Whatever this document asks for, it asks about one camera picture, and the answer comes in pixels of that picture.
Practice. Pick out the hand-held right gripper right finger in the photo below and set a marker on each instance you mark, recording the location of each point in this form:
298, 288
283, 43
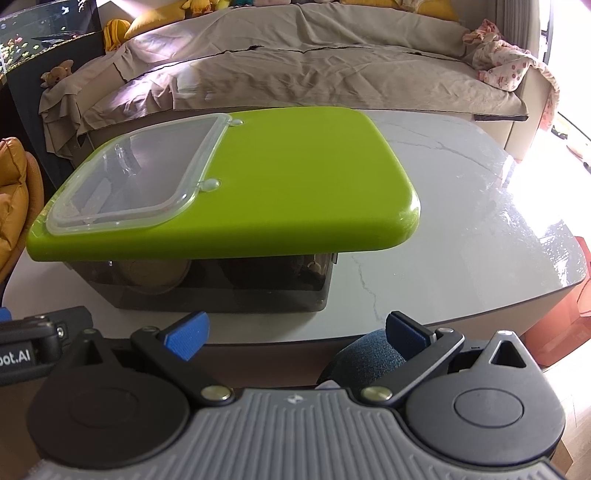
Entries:
408, 334

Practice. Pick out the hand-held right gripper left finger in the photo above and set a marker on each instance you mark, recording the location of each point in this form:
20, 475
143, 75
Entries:
189, 334

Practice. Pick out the round wooden coaster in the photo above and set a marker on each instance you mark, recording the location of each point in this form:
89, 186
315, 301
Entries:
157, 277

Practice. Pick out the dark transparent storage box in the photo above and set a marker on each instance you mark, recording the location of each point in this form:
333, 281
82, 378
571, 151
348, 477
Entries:
258, 286

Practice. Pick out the green storage box lid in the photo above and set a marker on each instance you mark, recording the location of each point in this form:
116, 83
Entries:
300, 184

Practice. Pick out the white marble desktop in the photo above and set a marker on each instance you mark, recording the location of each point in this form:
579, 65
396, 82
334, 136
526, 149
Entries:
461, 207

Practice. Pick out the person's leg in jeans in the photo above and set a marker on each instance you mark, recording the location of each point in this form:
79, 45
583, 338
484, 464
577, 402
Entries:
364, 364

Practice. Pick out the yellow leather armchair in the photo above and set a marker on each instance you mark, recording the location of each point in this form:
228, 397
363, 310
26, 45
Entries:
14, 207

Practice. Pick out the red plastic box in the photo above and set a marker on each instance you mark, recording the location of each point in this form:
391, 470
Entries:
563, 332

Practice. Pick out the black cabinet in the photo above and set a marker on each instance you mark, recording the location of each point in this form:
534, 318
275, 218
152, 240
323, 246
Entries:
27, 106

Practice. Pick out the cream sofa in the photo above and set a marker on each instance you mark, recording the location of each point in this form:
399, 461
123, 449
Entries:
531, 108

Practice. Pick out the small brown plush toy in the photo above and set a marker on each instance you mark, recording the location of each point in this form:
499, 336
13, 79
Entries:
57, 74

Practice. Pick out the beige sofa cover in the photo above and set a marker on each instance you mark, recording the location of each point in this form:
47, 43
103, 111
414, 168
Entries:
323, 69

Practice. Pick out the pink floral cloth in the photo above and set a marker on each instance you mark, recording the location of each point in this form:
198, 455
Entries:
503, 64

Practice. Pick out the glass fish tank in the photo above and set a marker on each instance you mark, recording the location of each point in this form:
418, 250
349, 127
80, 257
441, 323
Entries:
27, 41

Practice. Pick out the yellow striped plush toy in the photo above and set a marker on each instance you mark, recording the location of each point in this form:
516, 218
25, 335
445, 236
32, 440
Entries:
115, 34

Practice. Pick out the long yellow pillow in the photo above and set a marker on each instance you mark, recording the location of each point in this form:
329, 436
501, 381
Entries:
147, 22

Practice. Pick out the yellow cushion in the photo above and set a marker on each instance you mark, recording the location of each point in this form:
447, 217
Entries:
429, 7

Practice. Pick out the green doll plush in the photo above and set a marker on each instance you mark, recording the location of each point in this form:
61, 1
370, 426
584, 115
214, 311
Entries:
242, 2

